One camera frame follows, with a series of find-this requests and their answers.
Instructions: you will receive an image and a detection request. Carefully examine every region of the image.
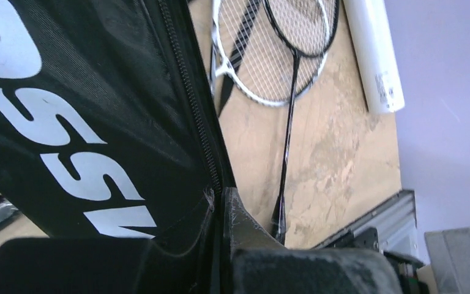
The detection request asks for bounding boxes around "black racket bag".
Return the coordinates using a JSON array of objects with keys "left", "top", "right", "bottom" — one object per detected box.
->
[
  {"left": 218, "top": 1, "right": 261, "bottom": 116},
  {"left": 0, "top": 0, "right": 238, "bottom": 260}
]

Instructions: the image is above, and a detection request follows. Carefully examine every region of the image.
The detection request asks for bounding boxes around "black badminton racket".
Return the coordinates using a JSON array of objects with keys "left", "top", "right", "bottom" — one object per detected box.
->
[{"left": 264, "top": 0, "right": 340, "bottom": 245}]

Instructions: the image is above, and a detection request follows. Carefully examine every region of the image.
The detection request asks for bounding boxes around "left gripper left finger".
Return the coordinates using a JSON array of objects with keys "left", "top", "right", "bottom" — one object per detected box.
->
[{"left": 0, "top": 198, "right": 222, "bottom": 294}]

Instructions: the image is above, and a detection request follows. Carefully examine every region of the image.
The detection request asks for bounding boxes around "white frame badminton racket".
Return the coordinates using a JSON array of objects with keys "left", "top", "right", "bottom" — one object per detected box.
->
[{"left": 209, "top": 0, "right": 332, "bottom": 108}]

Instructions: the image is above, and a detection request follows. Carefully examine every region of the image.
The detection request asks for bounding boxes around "white shuttlecock tube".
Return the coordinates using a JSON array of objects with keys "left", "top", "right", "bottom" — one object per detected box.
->
[{"left": 343, "top": 0, "right": 405, "bottom": 115}]

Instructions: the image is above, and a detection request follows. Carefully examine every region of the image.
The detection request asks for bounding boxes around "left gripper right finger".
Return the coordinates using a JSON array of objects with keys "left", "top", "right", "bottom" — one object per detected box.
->
[{"left": 223, "top": 187, "right": 402, "bottom": 293}]

